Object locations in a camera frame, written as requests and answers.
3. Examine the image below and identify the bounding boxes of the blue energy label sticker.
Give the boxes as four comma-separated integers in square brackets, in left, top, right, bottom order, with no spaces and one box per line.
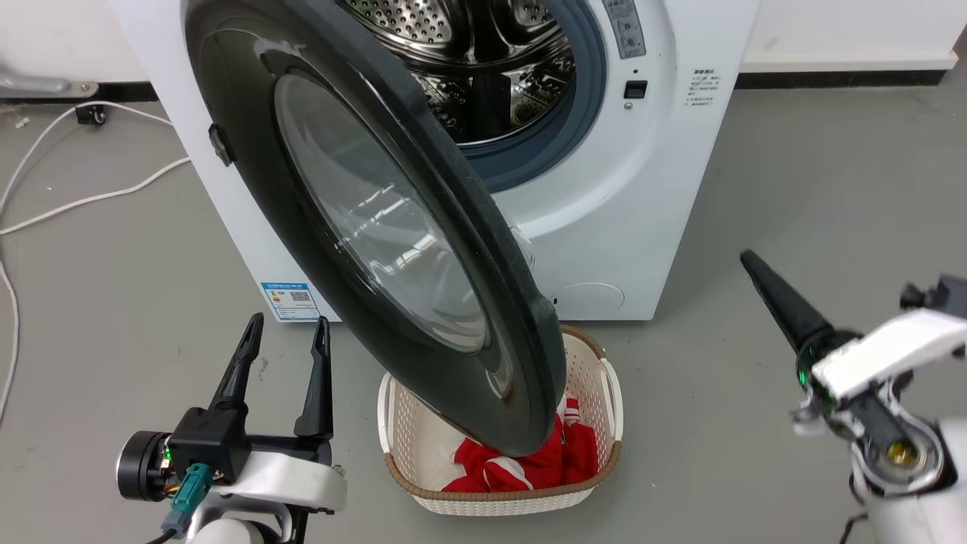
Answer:
[261,282,323,324]

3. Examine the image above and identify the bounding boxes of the white warning text label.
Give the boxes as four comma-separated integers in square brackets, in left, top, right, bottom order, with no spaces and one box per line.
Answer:
[684,68,723,109]

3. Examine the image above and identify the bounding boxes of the dark round washing machine door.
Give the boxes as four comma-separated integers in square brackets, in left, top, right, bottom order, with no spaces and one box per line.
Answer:
[184,0,568,458]

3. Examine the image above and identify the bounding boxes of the white floor cable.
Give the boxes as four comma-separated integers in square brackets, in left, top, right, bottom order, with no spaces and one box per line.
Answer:
[0,156,191,425]
[0,100,174,220]

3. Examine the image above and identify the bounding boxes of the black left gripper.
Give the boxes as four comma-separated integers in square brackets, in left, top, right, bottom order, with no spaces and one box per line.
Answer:
[116,312,335,502]

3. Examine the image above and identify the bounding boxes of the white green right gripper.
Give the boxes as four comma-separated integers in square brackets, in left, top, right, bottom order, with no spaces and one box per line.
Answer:
[740,249,967,439]

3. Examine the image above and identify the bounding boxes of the grey instruction strip sticker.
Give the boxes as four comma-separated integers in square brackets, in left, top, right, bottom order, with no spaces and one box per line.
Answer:
[602,0,648,60]

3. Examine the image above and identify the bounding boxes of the grey metal bracket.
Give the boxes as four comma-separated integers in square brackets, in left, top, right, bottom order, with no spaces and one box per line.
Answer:
[0,64,100,100]

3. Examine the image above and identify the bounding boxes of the white front-load washing machine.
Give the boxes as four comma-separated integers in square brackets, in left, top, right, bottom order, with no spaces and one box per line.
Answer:
[110,0,760,324]

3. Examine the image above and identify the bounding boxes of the stainless steel perforated drum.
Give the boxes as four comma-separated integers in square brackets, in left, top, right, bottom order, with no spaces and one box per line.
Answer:
[344,0,579,146]

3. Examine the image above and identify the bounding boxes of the white laundry basket brown rim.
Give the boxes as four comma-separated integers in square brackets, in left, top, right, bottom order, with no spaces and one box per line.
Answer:
[377,325,626,518]

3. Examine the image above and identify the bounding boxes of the grey-blue rubber door gasket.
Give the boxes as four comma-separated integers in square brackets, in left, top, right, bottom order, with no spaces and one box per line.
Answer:
[459,0,608,194]

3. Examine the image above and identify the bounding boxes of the red white-striped garment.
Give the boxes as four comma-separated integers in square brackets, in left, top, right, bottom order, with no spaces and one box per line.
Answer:
[442,397,600,494]

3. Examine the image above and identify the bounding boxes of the teal connector black cable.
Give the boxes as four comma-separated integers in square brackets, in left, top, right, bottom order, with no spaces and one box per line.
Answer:
[146,462,215,544]

